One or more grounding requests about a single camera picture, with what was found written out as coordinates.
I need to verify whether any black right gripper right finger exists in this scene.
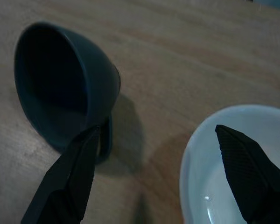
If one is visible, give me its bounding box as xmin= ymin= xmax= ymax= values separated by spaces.
xmin=215 ymin=124 xmax=280 ymax=224

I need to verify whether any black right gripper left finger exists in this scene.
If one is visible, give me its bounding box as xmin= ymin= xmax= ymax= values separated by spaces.
xmin=20 ymin=126 xmax=101 ymax=224

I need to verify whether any white bowl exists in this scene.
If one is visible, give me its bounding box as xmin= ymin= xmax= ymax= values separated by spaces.
xmin=179 ymin=104 xmax=280 ymax=224

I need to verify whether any dark blue cup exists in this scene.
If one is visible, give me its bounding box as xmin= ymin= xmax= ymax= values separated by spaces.
xmin=13 ymin=21 xmax=121 ymax=165

